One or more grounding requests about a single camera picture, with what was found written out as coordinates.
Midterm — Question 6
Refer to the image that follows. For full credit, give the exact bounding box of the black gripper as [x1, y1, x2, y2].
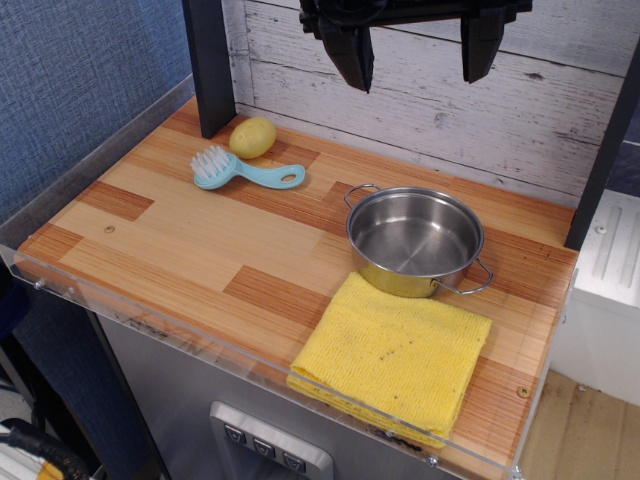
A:
[299, 0, 533, 92]

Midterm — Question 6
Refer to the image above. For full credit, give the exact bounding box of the light blue scrub brush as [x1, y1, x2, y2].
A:
[191, 146, 306, 190]

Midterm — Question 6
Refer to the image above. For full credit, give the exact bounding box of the yellow folded towel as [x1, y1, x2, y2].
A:
[286, 272, 492, 449]

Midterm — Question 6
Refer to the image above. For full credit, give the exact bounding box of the yellow toy potato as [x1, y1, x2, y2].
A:
[229, 117, 277, 160]

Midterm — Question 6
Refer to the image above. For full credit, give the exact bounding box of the small steel pot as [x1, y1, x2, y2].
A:
[344, 184, 494, 298]

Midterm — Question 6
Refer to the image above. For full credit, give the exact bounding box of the white ribbed appliance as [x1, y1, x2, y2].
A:
[551, 190, 639, 405]

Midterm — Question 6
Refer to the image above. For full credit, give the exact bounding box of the stainless steel cabinet front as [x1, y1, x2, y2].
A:
[99, 317, 454, 479]

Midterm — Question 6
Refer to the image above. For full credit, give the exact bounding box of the silver button control panel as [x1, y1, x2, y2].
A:
[209, 401, 334, 479]

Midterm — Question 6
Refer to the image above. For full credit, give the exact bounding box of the black left upright post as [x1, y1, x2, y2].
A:
[182, 0, 236, 139]

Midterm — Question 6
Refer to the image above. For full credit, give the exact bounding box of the black upright post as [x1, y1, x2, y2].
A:
[564, 43, 639, 251]
[182, 0, 236, 139]

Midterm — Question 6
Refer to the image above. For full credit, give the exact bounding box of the black right upright post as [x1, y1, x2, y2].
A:
[564, 43, 639, 251]

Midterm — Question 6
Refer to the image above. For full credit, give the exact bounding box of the clear acrylic guard rail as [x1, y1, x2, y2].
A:
[1, 81, 576, 479]

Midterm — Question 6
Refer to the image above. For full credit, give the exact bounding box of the black and yellow cable bundle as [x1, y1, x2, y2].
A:
[0, 424, 89, 480]

